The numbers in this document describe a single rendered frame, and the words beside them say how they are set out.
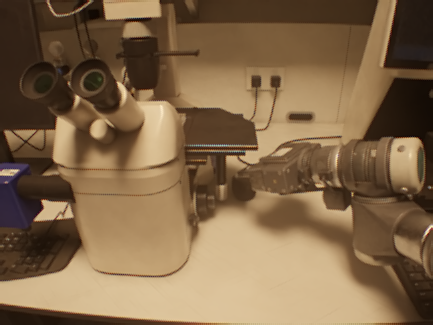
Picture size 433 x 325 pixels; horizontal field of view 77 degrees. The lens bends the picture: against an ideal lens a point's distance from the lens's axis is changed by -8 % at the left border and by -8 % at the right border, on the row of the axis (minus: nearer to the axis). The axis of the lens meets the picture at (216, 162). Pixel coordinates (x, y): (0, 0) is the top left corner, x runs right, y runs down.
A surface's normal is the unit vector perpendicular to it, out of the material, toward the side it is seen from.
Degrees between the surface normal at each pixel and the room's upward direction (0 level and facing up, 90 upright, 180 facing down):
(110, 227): 91
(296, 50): 90
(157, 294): 0
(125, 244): 91
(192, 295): 0
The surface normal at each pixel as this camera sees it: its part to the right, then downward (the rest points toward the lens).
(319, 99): -0.06, 0.48
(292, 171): 0.69, -0.01
